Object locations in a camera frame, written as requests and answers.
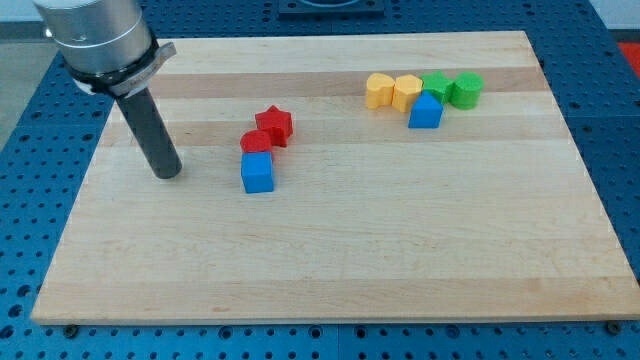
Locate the yellow heart block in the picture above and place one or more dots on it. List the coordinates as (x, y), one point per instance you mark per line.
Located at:
(379, 90)

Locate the red cylinder block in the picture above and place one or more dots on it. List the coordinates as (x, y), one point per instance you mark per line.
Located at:
(256, 141)

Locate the green cylinder block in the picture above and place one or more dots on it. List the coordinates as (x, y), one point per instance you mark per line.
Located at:
(466, 90)

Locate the yellow hexagon block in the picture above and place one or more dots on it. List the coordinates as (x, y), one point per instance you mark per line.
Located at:
(407, 89)

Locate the red star block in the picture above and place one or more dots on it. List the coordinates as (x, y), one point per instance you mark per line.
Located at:
(277, 123)

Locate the blue cube block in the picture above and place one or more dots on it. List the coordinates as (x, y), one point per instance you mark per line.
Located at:
(257, 172)

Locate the green star block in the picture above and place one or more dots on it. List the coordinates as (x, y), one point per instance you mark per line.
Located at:
(438, 85)

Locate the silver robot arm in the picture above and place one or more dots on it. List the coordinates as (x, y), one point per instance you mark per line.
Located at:
(107, 45)

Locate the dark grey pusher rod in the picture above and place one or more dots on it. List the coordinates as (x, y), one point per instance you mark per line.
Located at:
(149, 130)

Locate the blue pentagon block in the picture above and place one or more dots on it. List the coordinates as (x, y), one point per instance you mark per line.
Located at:
(426, 112)

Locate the wooden board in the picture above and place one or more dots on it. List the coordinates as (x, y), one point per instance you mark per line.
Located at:
(491, 217)

